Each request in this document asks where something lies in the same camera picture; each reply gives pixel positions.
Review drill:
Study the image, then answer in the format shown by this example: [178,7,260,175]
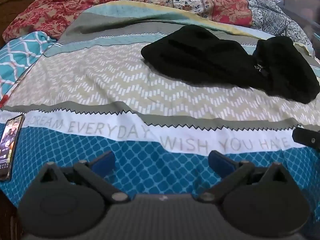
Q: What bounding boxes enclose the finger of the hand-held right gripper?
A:
[292,127,320,152]

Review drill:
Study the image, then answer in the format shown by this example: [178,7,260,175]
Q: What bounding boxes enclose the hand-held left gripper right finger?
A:
[198,150,293,203]

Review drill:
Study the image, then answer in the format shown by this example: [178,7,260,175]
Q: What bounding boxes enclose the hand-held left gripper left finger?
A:
[37,151,130,203]

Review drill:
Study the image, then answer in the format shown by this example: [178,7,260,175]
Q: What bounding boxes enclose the black pants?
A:
[141,24,320,104]

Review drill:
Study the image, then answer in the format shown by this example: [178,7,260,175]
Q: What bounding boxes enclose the patterned striped bed sheet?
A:
[0,0,320,208]

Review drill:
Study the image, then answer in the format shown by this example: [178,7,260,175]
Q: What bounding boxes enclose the black smartphone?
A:
[0,114,25,182]

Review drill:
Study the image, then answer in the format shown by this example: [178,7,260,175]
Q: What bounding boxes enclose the blue white paisley quilt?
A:
[246,0,315,49]

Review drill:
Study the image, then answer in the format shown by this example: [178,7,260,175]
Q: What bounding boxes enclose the teal lattice pillow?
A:
[0,31,58,108]

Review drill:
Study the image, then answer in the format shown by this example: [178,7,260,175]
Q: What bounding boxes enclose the clear plastic storage bin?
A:
[274,0,320,34]

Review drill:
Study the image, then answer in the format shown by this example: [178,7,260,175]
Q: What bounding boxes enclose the red floral blanket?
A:
[2,0,253,41]

